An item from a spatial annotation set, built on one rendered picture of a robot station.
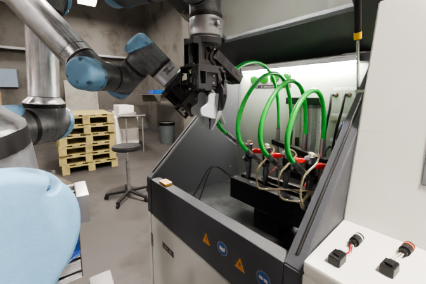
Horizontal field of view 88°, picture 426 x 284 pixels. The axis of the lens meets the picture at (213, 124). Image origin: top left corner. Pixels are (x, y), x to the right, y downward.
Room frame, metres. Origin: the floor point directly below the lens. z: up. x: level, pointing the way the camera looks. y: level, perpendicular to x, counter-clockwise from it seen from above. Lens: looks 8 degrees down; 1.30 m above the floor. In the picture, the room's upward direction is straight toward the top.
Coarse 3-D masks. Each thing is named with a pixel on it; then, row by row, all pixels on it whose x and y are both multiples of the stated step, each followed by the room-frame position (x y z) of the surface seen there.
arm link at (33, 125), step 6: (6, 108) 0.58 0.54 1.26; (12, 108) 0.59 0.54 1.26; (18, 108) 0.60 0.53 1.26; (24, 108) 0.64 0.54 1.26; (18, 114) 0.60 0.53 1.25; (24, 114) 0.62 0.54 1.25; (30, 114) 0.65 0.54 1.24; (30, 120) 0.63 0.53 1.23; (36, 120) 0.65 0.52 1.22; (30, 126) 0.63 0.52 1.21; (36, 126) 0.64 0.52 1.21; (30, 132) 0.62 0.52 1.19; (36, 132) 0.64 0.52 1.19; (36, 138) 0.65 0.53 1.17
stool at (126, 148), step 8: (120, 144) 2.72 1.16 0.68; (128, 144) 2.72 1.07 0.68; (136, 144) 2.72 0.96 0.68; (120, 152) 2.50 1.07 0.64; (128, 152) 2.65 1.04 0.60; (128, 160) 2.64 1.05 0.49; (128, 168) 2.64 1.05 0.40; (128, 176) 2.64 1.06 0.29; (128, 184) 2.63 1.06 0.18; (112, 192) 2.62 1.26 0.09; (120, 192) 2.62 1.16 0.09; (128, 192) 2.60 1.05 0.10; (136, 192) 2.61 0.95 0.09; (120, 200) 2.42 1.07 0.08; (144, 200) 2.54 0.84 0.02
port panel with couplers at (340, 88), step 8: (336, 80) 0.86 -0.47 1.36; (344, 80) 0.84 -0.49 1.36; (352, 80) 0.82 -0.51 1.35; (360, 80) 0.80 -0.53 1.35; (336, 88) 0.86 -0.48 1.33; (344, 88) 0.84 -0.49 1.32; (352, 88) 0.82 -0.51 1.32; (336, 96) 0.85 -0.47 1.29; (352, 96) 0.82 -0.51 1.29; (336, 104) 0.86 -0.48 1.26; (344, 104) 0.84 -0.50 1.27; (336, 112) 0.86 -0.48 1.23; (344, 112) 0.83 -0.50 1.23; (328, 120) 0.88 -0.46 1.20; (336, 120) 0.85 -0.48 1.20; (344, 120) 0.81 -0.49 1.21; (328, 128) 0.87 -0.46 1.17; (328, 136) 0.87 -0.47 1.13; (328, 144) 0.87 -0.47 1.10; (328, 152) 0.87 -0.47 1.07
